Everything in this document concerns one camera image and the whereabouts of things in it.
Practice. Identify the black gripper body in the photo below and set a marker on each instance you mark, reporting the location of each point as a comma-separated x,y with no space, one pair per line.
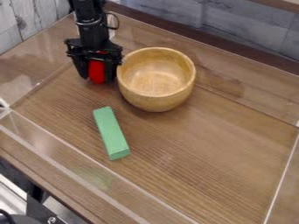
109,52

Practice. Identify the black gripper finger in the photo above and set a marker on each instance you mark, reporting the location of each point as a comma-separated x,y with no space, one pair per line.
110,69
81,65

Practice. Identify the red plush fruit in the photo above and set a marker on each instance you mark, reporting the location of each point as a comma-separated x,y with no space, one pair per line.
96,71

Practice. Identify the wooden bowl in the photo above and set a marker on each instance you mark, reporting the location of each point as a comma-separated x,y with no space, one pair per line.
156,78

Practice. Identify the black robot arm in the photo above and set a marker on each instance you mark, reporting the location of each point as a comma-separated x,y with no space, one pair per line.
90,22

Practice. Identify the green rectangular block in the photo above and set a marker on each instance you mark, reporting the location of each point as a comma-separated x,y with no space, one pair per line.
110,132

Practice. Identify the clear acrylic corner bracket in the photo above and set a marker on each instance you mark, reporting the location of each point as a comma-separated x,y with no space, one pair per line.
112,24

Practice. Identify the clear acrylic tray wall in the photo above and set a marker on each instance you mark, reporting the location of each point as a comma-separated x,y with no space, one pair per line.
206,162

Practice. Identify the black table clamp mount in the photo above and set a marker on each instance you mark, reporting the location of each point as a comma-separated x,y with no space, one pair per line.
26,211

